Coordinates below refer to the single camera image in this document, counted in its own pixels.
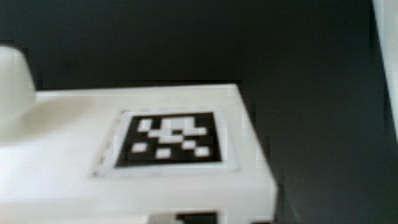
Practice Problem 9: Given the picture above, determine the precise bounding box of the white border frame rail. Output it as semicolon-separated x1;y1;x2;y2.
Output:
372;0;398;142

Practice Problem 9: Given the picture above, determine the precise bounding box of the white drawer with knob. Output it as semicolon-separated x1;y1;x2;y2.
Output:
0;46;278;224

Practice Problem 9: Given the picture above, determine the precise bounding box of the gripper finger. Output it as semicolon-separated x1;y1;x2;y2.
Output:
177;212;219;224

